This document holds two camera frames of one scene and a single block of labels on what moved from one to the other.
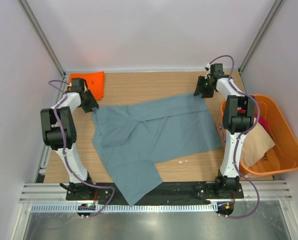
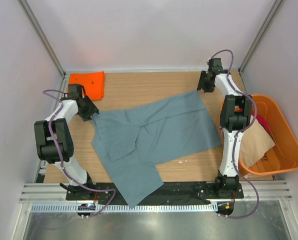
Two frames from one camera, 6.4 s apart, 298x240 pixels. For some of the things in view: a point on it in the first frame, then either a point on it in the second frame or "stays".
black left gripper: [93, 103] -> [92, 109]
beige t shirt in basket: [256, 143] stays
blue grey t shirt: [133, 139] stays
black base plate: [167, 193] stays
